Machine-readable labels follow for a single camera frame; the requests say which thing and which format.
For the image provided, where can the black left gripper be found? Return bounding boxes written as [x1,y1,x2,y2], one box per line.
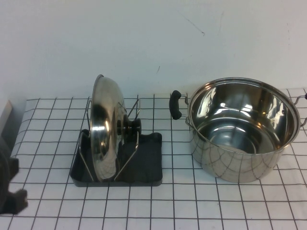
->
[0,136,28,216]

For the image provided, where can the steel pot lid black knob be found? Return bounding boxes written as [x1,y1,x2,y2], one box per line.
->
[90,74,142,184]

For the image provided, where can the white black-grid tablecloth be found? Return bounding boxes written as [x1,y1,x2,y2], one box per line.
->
[0,87,307,230]

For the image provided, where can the dark grey wire lid rack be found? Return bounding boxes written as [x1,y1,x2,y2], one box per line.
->
[69,94,165,188]

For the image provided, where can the steel pot black handles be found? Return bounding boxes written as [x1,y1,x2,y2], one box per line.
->
[169,76,307,184]

